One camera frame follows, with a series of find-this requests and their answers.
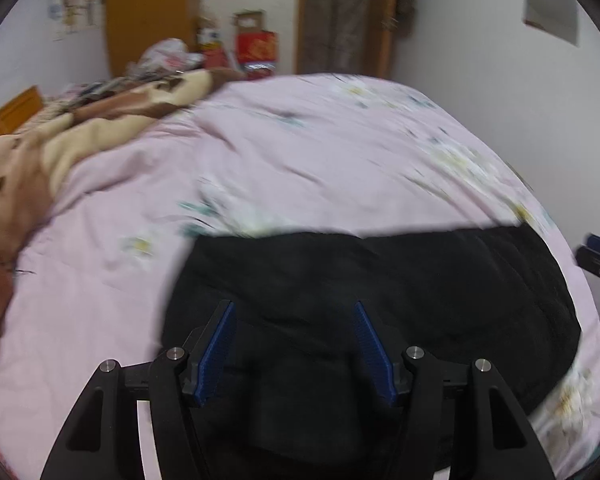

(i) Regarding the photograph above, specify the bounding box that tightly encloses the wooden wardrobe panel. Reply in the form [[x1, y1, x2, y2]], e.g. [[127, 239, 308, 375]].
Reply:
[[102, 0, 203, 79]]

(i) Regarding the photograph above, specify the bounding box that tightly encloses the beige and brown blanket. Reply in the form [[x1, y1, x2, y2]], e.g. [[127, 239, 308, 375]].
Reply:
[[0, 67, 245, 372]]

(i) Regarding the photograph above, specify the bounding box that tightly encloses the red gift box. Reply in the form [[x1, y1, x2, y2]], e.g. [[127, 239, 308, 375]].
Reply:
[[234, 30, 280, 74]]

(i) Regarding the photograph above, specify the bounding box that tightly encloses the pink floral bed quilt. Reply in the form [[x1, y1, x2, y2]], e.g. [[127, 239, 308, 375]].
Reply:
[[0, 72, 600, 480]]

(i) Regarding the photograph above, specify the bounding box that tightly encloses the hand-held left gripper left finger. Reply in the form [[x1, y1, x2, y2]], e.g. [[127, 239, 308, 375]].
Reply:
[[40, 300, 238, 480]]

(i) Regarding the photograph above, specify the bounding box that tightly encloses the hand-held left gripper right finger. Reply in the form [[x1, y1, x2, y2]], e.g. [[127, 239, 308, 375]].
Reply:
[[354, 301, 555, 480]]

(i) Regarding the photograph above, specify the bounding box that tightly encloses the patterned cloth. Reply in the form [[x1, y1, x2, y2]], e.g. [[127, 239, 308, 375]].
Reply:
[[44, 76, 148, 112]]

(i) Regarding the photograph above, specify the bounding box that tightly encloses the white plastic bag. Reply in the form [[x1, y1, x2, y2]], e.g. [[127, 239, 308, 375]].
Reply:
[[138, 37, 201, 75]]

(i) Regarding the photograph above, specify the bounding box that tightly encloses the blue and white box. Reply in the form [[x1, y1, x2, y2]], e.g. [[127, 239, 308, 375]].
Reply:
[[197, 26, 221, 52]]

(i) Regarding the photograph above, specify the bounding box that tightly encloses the wooden headboard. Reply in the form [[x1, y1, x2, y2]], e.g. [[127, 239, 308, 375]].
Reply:
[[0, 85, 44, 147]]

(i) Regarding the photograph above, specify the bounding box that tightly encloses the wooden door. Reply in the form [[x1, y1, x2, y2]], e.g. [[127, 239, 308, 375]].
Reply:
[[370, 0, 401, 79]]

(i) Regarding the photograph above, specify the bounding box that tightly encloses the open cardboard box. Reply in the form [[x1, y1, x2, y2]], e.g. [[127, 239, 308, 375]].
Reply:
[[232, 9, 269, 36]]

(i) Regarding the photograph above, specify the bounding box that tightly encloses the door frame with brown screen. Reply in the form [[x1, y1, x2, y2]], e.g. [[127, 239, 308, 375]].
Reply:
[[295, 0, 383, 77]]

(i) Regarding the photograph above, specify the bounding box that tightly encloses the brown hanging handbag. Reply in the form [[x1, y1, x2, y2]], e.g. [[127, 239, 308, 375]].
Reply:
[[397, 0, 417, 39]]

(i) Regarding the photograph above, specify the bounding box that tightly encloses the cartoon wall poster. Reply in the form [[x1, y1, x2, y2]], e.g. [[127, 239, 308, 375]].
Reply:
[[46, 0, 104, 42]]

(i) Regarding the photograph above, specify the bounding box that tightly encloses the black padded jacket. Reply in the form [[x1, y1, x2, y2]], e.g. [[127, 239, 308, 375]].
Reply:
[[161, 224, 582, 480]]

